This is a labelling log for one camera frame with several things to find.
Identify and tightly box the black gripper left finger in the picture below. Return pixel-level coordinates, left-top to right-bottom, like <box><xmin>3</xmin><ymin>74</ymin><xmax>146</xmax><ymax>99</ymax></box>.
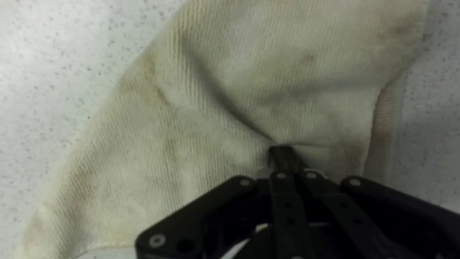
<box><xmin>134</xmin><ymin>145</ymin><xmax>310</xmax><ymax>259</ymax></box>

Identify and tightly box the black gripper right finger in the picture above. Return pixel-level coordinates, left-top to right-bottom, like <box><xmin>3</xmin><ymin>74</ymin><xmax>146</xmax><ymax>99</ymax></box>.
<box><xmin>284</xmin><ymin>145</ymin><xmax>460</xmax><ymax>259</ymax></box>

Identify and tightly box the stained beige cloth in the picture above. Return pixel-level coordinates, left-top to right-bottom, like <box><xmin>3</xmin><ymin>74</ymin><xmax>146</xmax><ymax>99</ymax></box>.
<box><xmin>11</xmin><ymin>0</ymin><xmax>435</xmax><ymax>259</ymax></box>

